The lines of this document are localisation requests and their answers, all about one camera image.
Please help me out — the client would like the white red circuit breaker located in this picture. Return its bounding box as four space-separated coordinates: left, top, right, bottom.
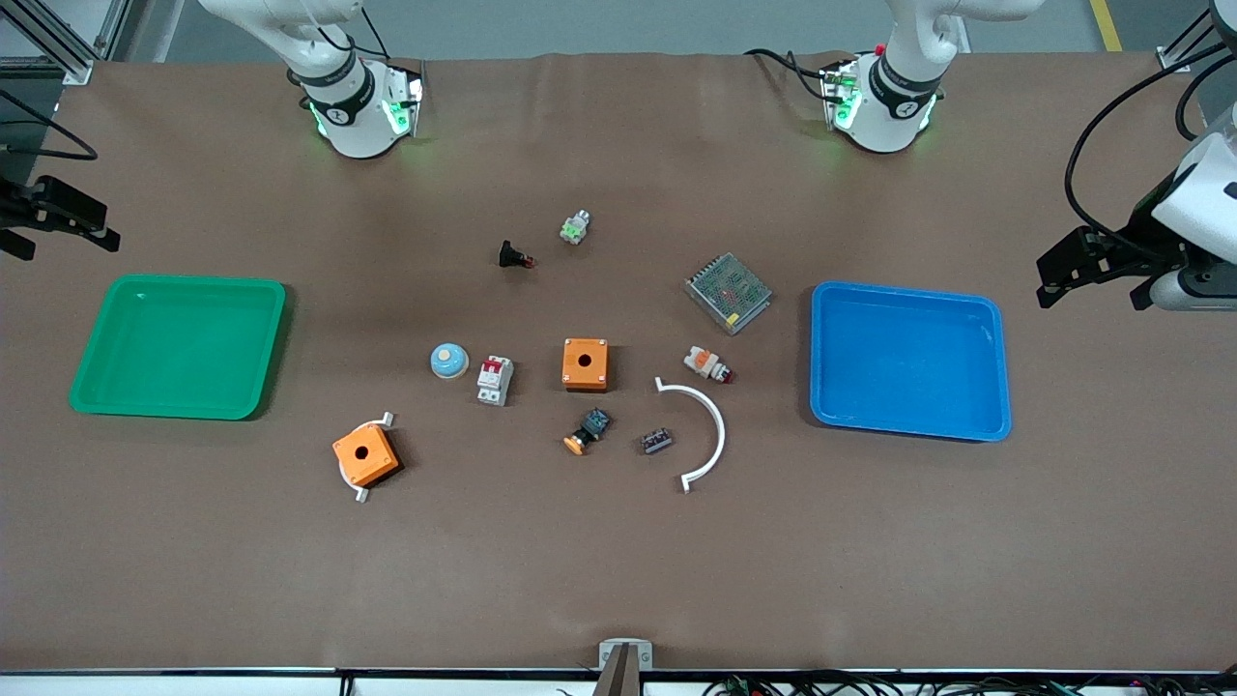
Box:
476 355 515 407

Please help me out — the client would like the green plastic tray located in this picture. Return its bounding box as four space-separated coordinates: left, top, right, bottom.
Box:
68 275 288 421

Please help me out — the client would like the blue plastic tray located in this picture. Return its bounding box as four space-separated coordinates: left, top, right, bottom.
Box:
809 280 1013 444

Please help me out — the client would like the silver mesh power supply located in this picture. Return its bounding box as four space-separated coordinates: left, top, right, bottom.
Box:
684 252 774 336

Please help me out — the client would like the orange button box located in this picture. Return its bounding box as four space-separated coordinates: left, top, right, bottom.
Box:
332 423 402 488
561 337 611 392

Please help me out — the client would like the orange black mushroom button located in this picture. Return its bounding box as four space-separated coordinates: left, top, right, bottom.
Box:
562 408 613 456

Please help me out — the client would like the table cover sheet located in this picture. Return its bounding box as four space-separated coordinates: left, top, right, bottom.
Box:
0 53 1237 673

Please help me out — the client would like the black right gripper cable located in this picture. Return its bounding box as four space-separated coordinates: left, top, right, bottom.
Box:
0 89 101 163

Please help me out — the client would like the long black left gripper cable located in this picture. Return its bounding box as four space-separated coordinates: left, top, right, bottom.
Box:
1063 43 1237 264

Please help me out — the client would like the short black left gripper cable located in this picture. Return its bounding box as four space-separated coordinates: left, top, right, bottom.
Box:
1174 58 1237 144

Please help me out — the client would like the aluminium frame post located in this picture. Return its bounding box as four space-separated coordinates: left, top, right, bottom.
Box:
0 0 131 86
1157 0 1221 74

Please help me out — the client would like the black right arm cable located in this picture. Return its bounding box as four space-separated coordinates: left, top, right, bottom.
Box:
319 0 392 64

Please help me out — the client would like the black left arm base cable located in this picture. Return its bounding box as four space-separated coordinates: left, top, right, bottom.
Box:
744 46 834 102

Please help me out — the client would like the white orange red switch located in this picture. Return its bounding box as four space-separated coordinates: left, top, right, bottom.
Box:
683 346 735 386

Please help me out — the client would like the white curved arc bracket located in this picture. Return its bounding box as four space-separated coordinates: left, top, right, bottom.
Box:
654 376 727 495

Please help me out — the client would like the white table edge rail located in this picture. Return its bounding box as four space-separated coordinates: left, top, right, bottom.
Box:
0 667 1237 696

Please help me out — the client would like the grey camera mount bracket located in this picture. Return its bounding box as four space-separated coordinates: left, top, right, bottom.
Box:
591 638 654 696

